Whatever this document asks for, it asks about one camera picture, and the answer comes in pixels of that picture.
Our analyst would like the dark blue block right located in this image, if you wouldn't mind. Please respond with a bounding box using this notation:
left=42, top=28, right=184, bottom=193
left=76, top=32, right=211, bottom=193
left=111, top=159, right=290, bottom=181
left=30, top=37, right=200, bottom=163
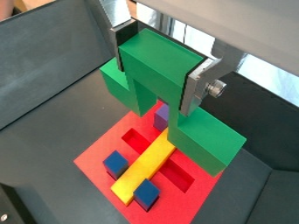
left=134, top=178, right=160, bottom=212

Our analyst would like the dark blue block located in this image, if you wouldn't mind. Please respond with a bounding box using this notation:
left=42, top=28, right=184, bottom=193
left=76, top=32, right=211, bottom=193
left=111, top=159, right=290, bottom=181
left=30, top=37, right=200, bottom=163
left=103, top=150, right=128, bottom=179
left=134, top=178, right=160, bottom=212

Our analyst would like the dark blue block left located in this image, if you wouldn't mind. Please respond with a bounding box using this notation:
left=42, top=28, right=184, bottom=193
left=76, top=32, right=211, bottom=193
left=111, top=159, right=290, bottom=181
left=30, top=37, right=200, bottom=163
left=103, top=150, right=128, bottom=179

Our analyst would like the red base board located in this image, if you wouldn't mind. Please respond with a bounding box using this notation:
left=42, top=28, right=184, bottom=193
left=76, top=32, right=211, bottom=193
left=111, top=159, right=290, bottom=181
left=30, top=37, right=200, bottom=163
left=74, top=103, right=220, bottom=224

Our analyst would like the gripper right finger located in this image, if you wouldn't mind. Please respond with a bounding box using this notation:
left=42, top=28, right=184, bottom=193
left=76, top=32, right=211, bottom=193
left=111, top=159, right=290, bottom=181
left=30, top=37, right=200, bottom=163
left=180, top=39, right=247, bottom=116

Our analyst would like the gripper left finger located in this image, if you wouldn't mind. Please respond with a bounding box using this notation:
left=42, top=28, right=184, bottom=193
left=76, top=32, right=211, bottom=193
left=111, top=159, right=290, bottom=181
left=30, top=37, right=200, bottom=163
left=87, top=0, right=138, bottom=71

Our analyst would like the purple block right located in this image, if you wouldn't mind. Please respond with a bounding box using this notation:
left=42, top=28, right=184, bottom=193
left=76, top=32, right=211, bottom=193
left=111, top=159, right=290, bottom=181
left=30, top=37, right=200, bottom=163
left=154, top=104, right=170, bottom=131

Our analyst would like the green U-shaped block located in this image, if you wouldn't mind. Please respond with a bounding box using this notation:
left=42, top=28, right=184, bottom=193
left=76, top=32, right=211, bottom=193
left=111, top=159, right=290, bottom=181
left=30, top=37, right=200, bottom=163
left=100, top=29, right=246, bottom=176

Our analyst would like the yellow long bar block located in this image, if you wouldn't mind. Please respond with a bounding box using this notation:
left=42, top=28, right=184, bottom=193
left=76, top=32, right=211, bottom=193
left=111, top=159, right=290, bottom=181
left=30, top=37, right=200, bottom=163
left=111, top=129, right=175, bottom=206

